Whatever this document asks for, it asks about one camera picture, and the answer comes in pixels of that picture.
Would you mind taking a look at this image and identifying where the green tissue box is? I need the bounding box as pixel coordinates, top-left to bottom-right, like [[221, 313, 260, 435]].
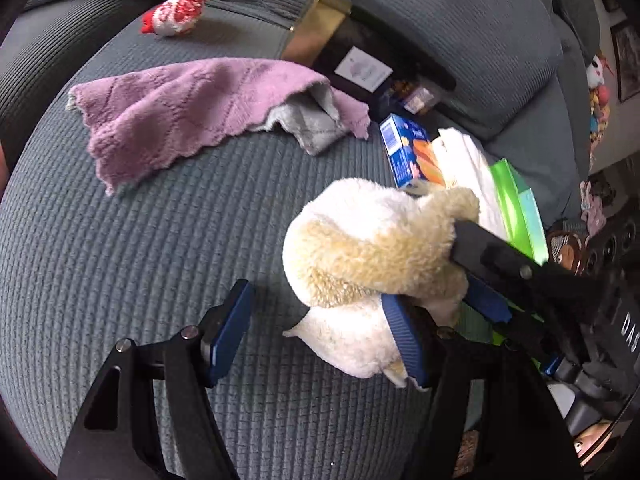
[[487, 157, 550, 266]]

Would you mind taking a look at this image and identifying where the clear snack container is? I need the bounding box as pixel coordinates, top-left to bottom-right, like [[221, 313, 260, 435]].
[[389, 79, 447, 115]]

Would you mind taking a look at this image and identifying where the pile of colourful plush toys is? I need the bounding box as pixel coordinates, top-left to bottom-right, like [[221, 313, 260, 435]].
[[586, 85, 614, 163]]

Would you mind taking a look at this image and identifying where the large grey sofa cushion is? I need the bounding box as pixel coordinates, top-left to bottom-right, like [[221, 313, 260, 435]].
[[345, 0, 565, 142]]

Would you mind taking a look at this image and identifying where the white tissue pack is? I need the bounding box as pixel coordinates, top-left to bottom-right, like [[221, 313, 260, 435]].
[[429, 127, 517, 242]]

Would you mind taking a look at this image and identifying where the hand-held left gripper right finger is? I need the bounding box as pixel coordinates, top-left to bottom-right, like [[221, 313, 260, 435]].
[[381, 294, 584, 480]]

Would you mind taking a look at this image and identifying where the cream fuzzy cloth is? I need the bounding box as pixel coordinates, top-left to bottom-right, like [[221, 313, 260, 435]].
[[281, 176, 482, 391]]

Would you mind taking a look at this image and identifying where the red and white knitted toy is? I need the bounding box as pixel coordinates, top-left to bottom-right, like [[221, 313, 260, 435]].
[[140, 0, 208, 38]]

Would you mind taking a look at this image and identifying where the pink bunny toy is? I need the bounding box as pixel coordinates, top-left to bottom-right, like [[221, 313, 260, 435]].
[[579, 180, 609, 237]]

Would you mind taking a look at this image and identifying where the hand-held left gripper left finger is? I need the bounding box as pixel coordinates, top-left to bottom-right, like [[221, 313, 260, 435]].
[[57, 279, 254, 480]]

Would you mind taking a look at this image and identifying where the brown bear toy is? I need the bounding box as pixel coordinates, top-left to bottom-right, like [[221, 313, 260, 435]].
[[546, 230, 585, 277]]

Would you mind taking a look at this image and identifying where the small framed ink painting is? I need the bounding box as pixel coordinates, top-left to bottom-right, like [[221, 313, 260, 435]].
[[610, 22, 640, 104]]

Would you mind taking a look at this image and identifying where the white owl plush toy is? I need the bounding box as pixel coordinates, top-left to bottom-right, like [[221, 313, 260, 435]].
[[586, 51, 617, 89]]

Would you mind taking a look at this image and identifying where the blue snack box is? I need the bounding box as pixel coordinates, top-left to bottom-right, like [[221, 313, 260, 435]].
[[378, 113, 447, 189]]

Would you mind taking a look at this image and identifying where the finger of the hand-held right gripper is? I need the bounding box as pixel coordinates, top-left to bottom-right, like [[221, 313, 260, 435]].
[[449, 219, 568, 292], [461, 274, 563, 377]]

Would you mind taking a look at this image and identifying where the small grey sofa cushion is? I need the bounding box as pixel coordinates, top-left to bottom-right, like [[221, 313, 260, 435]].
[[482, 27, 593, 223]]

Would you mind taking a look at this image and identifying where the purple microfiber cloth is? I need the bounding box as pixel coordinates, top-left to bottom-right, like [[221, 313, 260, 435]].
[[66, 57, 372, 197]]

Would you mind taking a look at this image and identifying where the grey sofa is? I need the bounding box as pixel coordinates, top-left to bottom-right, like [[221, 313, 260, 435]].
[[0, 0, 601, 480]]

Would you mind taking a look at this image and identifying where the black box with gold band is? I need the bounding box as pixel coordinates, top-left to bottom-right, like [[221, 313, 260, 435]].
[[280, 0, 458, 96]]

